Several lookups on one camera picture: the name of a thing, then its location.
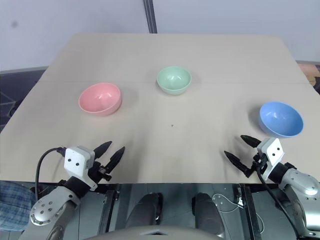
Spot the green plastic bowl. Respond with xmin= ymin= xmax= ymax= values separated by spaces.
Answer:
xmin=156 ymin=66 xmax=192 ymax=96

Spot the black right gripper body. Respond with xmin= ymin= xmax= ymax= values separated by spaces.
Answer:
xmin=244 ymin=153 xmax=267 ymax=179

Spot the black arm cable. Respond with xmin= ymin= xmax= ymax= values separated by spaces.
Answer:
xmin=34 ymin=147 xmax=67 ymax=201
xmin=255 ymin=159 xmax=300 ymax=235

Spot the grey robot torso top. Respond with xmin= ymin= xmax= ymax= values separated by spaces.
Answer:
xmin=84 ymin=224 xmax=226 ymax=240

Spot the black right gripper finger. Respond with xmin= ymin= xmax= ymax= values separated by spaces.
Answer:
xmin=223 ymin=150 xmax=252 ymax=175
xmin=240 ymin=134 xmax=261 ymax=149

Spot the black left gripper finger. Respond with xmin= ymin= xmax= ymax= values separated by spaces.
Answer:
xmin=104 ymin=146 xmax=126 ymax=174
xmin=92 ymin=140 xmax=113 ymax=158

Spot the dark vertical wall strip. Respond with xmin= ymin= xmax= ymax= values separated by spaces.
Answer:
xmin=143 ymin=0 xmax=158 ymax=34

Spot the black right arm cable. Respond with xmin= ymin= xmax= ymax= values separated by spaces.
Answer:
xmin=255 ymin=159 xmax=300 ymax=235

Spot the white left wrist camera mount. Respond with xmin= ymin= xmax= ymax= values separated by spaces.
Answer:
xmin=63 ymin=145 xmax=98 ymax=192

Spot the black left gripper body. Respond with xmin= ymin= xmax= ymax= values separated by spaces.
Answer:
xmin=88 ymin=161 xmax=113 ymax=186

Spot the blue checked cloth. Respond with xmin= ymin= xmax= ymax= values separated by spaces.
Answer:
xmin=0 ymin=180 xmax=36 ymax=232

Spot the blue plastic bowl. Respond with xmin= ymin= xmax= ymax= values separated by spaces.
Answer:
xmin=259 ymin=101 xmax=304 ymax=139

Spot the white thin cable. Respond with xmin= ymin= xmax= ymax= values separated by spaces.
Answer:
xmin=211 ymin=193 xmax=265 ymax=232

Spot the pink plastic bowl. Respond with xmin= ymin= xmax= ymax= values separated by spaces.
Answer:
xmin=78 ymin=82 xmax=123 ymax=117

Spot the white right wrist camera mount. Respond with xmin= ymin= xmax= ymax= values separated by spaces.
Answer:
xmin=256 ymin=137 xmax=286 ymax=181

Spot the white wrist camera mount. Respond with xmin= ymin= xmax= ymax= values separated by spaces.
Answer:
xmin=256 ymin=137 xmax=286 ymax=181
xmin=63 ymin=145 xmax=98 ymax=192

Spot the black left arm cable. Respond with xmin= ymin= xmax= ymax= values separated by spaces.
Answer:
xmin=34 ymin=147 xmax=67 ymax=201

